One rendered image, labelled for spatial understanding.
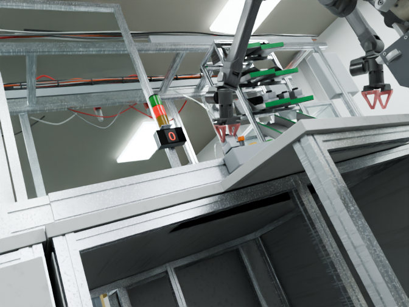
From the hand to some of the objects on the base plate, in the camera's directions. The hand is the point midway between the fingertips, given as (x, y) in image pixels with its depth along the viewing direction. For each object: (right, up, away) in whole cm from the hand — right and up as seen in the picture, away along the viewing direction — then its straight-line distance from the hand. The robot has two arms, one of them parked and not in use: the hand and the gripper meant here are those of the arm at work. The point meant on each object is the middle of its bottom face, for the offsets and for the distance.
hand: (227, 139), depth 144 cm
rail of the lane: (-8, -18, -35) cm, 40 cm away
